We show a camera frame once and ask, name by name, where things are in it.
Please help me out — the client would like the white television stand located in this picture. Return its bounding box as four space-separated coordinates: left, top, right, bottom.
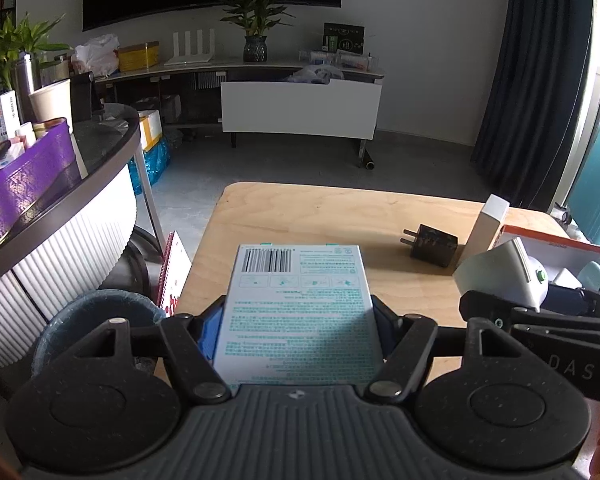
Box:
95 57 386 153

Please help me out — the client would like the white paper cup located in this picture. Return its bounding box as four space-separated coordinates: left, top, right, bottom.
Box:
28 78 73 123

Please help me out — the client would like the white plastic bag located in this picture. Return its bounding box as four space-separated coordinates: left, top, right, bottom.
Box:
72 34 121 76

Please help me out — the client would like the red spiral notebook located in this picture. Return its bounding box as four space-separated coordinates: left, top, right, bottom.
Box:
156 231 193 320

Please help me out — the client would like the black tube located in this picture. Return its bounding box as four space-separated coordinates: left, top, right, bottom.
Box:
357 142 377 171

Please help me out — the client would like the crumpled pale bag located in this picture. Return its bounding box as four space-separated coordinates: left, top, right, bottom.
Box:
286 64 346 85

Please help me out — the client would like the white cube charger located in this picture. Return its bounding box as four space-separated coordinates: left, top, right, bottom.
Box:
552 267 583 290

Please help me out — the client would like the plain white carton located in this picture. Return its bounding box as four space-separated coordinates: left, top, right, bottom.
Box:
454 194 511 268

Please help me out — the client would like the black charger plug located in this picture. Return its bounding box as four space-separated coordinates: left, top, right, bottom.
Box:
401 224 460 268

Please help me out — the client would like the white vaporizer green leaf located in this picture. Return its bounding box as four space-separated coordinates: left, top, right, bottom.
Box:
452 236 551 311

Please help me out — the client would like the cardboard box yellow tape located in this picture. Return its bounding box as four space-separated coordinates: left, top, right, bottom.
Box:
135 109 165 153

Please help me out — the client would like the blue plastic bag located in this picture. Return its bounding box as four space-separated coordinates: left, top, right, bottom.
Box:
127 137 172 196

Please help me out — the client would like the white box orange rim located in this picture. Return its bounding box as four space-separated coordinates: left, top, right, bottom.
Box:
487 224 600 293

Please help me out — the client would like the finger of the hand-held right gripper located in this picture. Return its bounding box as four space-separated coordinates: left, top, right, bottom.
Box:
459 289 600 334
542 285 600 317

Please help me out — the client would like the black desktop device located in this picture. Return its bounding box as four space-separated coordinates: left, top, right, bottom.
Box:
70 71 105 122

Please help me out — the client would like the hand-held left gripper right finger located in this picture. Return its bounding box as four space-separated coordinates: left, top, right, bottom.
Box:
365 294 519 404

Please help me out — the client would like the trash bin blue liner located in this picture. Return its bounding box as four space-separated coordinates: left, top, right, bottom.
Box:
30 289 168 376

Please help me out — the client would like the teal ribbed suitcase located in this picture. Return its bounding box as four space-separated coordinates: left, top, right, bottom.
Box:
562 122 600 253

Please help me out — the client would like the curved ribbed white counter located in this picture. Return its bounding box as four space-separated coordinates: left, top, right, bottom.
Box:
0 105 141 373

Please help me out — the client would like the green plant dark vase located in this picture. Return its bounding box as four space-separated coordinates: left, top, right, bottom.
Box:
220 0 296 63

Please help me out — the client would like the dark printed box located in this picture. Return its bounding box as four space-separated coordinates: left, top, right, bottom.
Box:
323 22 366 56

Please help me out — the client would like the white router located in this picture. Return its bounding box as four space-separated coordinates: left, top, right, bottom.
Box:
164 31 215 66

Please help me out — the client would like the leafy bamboo plant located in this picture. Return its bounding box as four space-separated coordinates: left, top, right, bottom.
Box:
0 12 73 81

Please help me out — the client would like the dark curtain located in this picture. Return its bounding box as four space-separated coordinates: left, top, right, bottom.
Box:
469 0 600 208

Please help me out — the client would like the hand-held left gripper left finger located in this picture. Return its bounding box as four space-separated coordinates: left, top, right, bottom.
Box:
75 296 233 405

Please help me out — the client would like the purple storage box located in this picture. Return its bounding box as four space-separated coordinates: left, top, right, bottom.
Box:
0 117 83 256

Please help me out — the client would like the clear plastic box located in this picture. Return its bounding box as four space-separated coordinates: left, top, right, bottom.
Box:
300 49 383 73

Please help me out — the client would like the yellow tin box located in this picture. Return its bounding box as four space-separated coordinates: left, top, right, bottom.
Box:
117 42 161 72

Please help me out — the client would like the steel bottle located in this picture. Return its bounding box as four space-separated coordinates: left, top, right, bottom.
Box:
12 51 42 121

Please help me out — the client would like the teal white carton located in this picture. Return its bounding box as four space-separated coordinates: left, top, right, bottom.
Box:
212 244 385 391

